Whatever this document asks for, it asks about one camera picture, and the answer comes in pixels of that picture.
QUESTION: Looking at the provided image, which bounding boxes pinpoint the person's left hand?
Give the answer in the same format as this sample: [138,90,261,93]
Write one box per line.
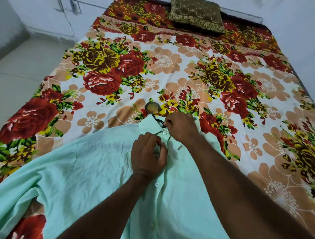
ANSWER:
[130,132,168,181]

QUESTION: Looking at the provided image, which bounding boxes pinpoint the person's right hand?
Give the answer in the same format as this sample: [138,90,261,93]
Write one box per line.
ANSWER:
[163,112,205,148]

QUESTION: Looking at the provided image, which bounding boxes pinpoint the mint green button shirt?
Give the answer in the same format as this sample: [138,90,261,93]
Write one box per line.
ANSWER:
[0,115,231,239]

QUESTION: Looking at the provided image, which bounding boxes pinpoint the person's right forearm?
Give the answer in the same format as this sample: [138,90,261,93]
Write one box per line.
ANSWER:
[188,136,315,239]

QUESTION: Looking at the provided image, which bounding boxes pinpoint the person's left forearm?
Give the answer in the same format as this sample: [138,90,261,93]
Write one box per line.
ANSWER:
[56,173,151,239]

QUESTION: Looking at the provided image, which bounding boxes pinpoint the black clothes hanger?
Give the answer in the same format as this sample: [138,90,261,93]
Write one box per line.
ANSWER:
[144,101,166,128]

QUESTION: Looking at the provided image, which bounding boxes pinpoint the floral red and orange bedsheet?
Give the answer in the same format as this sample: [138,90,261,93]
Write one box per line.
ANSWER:
[0,0,315,239]

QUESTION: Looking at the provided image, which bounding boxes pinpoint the brown gold patterned pillow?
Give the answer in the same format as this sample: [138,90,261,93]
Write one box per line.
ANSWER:
[168,0,226,34]

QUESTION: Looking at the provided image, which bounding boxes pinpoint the white bed frame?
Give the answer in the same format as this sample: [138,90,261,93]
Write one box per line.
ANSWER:
[220,7,264,24]

